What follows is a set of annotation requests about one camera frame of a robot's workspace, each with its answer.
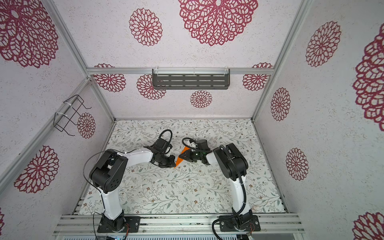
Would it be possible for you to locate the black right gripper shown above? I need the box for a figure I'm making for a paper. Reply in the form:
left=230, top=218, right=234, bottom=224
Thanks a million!
left=179, top=150, right=204, bottom=163

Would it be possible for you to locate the orange square paper sheet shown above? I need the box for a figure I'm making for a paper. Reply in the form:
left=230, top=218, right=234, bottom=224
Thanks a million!
left=175, top=147, right=191, bottom=168

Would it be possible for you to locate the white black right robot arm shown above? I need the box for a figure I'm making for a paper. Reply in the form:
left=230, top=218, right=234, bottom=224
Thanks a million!
left=178, top=144, right=253, bottom=226

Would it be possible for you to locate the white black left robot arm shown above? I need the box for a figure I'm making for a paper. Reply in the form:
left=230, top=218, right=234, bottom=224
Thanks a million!
left=90, top=148, right=176, bottom=221

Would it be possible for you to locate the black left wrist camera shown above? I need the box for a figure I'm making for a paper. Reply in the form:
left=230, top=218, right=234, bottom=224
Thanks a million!
left=145, top=138, right=173, bottom=155

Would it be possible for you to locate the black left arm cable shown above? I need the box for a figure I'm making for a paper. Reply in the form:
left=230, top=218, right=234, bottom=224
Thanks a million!
left=83, top=129, right=173, bottom=240

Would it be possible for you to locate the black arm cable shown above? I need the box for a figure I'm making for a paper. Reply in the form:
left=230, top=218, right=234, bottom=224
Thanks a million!
left=181, top=137, right=247, bottom=240
left=83, top=129, right=173, bottom=240

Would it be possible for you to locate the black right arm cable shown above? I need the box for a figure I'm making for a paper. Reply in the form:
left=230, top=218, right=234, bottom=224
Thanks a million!
left=181, top=137, right=247, bottom=240

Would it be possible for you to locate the grey slotted wall shelf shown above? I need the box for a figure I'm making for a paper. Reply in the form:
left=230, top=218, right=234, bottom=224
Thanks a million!
left=152, top=69, right=231, bottom=90

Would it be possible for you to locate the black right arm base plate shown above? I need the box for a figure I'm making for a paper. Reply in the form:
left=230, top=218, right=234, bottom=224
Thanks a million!
left=219, top=214, right=261, bottom=232

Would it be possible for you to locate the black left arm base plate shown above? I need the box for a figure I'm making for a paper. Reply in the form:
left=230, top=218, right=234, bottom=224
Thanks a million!
left=97, top=215, right=141, bottom=233

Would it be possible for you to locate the aluminium front rail frame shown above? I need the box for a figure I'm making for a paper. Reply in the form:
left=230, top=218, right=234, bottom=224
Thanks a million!
left=53, top=213, right=305, bottom=237

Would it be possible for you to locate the black wire wall basket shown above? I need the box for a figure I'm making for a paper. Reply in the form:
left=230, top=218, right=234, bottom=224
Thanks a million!
left=53, top=95, right=91, bottom=137

